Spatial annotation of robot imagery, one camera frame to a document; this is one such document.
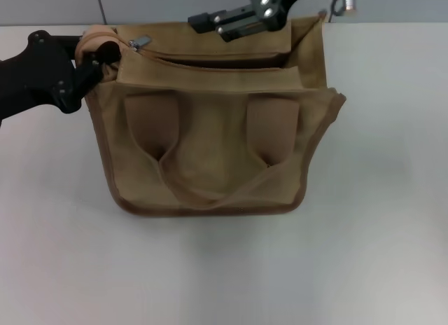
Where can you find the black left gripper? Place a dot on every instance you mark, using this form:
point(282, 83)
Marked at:
point(35, 76)

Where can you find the silver metal zipper slider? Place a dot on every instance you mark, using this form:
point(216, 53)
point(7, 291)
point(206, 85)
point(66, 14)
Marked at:
point(140, 41)

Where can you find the khaki canvas food bag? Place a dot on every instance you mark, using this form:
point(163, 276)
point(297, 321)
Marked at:
point(217, 146)

